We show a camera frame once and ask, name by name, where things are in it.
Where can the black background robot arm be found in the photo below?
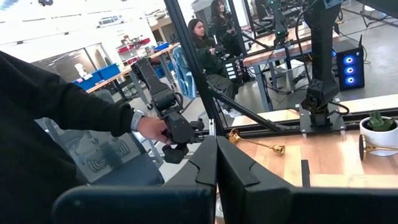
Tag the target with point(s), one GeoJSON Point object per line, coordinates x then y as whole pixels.
{"type": "Point", "coordinates": [280, 25]}

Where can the dark office chair white frame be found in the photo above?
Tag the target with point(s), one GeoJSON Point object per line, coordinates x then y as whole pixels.
{"type": "Point", "coordinates": [124, 168]}

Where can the wooden workbench table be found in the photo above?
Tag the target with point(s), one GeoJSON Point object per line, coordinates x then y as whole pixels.
{"type": "Point", "coordinates": [124, 73]}
{"type": "Point", "coordinates": [267, 56]}

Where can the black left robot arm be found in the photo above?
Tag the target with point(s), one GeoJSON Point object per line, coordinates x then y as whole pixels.
{"type": "Point", "coordinates": [321, 62]}

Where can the black computer tower blue lights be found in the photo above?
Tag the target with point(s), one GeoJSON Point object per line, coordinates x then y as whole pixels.
{"type": "Point", "coordinates": [349, 62]}

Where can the person's hand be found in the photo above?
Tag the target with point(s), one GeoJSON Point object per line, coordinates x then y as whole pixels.
{"type": "Point", "coordinates": [152, 129]}

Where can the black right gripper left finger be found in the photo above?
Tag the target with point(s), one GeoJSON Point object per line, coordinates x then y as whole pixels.
{"type": "Point", "coordinates": [133, 205]}

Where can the wooden shelf riser black frame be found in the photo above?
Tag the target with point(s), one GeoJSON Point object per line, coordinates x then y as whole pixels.
{"type": "Point", "coordinates": [342, 180]}

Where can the blue storage bin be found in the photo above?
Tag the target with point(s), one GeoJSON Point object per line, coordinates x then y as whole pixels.
{"type": "Point", "coordinates": [109, 71]}
{"type": "Point", "coordinates": [88, 81]}

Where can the succulent in white pot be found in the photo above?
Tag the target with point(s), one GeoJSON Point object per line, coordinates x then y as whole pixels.
{"type": "Point", "coordinates": [379, 138]}

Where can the black box with white labels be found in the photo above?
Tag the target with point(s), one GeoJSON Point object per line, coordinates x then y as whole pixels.
{"type": "Point", "coordinates": [231, 71]}

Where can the person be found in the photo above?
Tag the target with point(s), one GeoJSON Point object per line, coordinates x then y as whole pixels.
{"type": "Point", "coordinates": [224, 28]}
{"type": "Point", "coordinates": [208, 59]}
{"type": "Point", "coordinates": [37, 124]}

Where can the grey wristwatch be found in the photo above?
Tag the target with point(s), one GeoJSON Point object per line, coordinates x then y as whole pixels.
{"type": "Point", "coordinates": [136, 119]}

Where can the blue cloth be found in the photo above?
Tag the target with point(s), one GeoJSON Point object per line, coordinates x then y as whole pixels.
{"type": "Point", "coordinates": [183, 71]}

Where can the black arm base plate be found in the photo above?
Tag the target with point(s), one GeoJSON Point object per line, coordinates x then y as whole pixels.
{"type": "Point", "coordinates": [306, 124]}

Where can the black aluminium cell frame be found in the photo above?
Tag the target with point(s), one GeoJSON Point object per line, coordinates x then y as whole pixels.
{"type": "Point", "coordinates": [192, 62]}

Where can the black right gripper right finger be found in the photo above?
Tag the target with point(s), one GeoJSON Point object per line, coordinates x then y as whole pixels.
{"type": "Point", "coordinates": [295, 207]}

